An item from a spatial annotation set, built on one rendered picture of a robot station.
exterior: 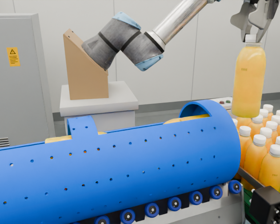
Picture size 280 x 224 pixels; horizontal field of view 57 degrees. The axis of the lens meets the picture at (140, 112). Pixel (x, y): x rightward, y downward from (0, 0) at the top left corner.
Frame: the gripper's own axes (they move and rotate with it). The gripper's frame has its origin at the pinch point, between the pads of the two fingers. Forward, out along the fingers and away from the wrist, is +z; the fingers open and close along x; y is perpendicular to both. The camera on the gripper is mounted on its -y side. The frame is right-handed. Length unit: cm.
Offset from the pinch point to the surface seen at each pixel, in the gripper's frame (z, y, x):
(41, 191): 39, 48, -3
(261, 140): 31.2, -20.8, -9.3
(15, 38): 8, 67, -170
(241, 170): 44, -19, -14
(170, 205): 50, 12, -7
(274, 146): 31.3, -21.3, -4.5
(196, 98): 72, -176, -285
